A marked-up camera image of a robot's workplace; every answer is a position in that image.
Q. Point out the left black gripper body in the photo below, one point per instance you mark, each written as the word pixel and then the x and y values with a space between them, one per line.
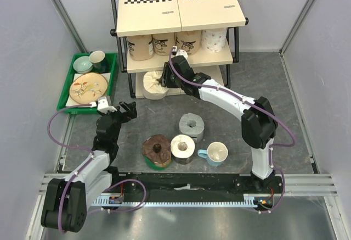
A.
pixel 118 118

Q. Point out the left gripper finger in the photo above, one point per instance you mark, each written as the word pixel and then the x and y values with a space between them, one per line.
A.
pixel 133 114
pixel 126 106

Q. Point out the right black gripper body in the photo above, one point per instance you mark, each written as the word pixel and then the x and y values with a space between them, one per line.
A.
pixel 172 82

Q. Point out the cream roll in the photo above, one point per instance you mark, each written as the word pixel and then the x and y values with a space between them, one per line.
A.
pixel 152 88

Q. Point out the tan roll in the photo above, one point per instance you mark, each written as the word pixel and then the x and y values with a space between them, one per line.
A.
pixel 140 47
pixel 189 41
pixel 163 43

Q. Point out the white paper roll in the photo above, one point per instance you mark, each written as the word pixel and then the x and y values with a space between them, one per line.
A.
pixel 213 40
pixel 182 149

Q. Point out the dark brown roll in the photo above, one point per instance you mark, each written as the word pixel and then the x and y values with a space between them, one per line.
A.
pixel 156 151

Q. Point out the grey paper roll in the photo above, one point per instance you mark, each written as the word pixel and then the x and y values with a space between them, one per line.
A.
pixel 193 126

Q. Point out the white paper roll front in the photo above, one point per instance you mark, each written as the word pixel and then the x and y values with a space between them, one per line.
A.
pixel 182 149

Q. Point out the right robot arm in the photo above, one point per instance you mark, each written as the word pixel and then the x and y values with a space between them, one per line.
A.
pixel 258 127

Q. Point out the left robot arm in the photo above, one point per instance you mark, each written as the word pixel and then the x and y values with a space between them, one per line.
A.
pixel 68 199

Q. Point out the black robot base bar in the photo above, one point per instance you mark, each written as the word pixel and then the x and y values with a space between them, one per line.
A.
pixel 164 187

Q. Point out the round painted bird plate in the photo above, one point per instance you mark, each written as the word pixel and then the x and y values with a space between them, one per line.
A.
pixel 87 88

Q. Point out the green plastic tray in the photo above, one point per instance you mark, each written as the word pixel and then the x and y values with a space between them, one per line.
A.
pixel 111 77

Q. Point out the dark green white cup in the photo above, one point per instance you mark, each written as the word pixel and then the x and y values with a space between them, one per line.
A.
pixel 98 59

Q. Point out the pale celadon bowl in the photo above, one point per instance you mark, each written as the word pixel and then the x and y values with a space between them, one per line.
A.
pixel 82 65

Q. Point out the light blue white mug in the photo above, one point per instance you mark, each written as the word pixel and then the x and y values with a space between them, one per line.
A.
pixel 215 154

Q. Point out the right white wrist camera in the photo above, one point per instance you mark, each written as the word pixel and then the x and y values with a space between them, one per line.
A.
pixel 179 52

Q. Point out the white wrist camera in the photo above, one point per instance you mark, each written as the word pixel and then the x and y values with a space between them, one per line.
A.
pixel 179 52
pixel 104 105

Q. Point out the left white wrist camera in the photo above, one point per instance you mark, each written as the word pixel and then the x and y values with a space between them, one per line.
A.
pixel 104 105

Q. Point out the black frame beige shelf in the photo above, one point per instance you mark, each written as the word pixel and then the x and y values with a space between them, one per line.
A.
pixel 145 31

